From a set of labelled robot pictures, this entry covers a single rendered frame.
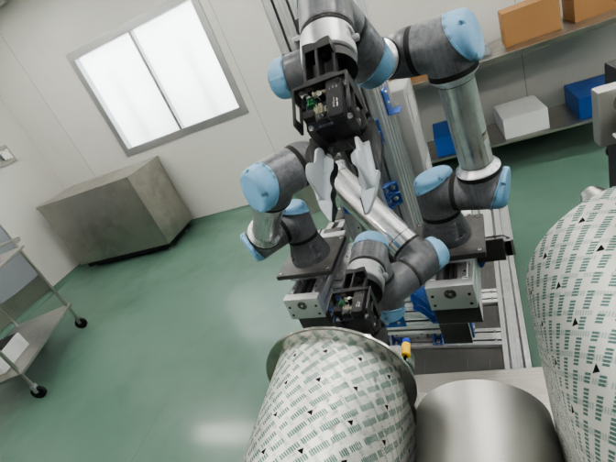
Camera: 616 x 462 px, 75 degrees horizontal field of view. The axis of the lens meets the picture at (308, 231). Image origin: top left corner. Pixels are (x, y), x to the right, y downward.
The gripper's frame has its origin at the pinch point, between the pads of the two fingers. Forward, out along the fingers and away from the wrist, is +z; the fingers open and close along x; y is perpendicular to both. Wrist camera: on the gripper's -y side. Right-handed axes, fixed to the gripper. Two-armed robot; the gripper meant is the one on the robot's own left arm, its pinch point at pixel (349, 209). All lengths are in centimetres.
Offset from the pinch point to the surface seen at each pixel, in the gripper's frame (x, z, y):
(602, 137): 21.1, 6.0, 15.3
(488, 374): 9.9, 19.5, -42.4
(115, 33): -265, -309, -156
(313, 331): -1.9, 14.6, 8.6
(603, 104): 21.2, 4.6, 16.9
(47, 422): -266, 34, -148
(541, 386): 17.9, 21.9, -40.3
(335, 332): 0.1, 14.9, 8.3
